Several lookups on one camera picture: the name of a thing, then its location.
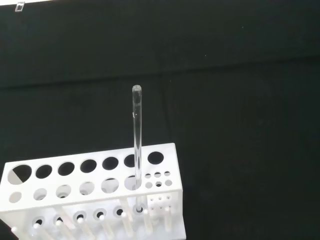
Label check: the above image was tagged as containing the white test tube rack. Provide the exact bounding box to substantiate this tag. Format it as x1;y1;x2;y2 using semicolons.
0;142;187;240

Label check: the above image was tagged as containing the black bench cloth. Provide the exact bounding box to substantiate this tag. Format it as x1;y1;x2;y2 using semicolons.
0;0;320;240

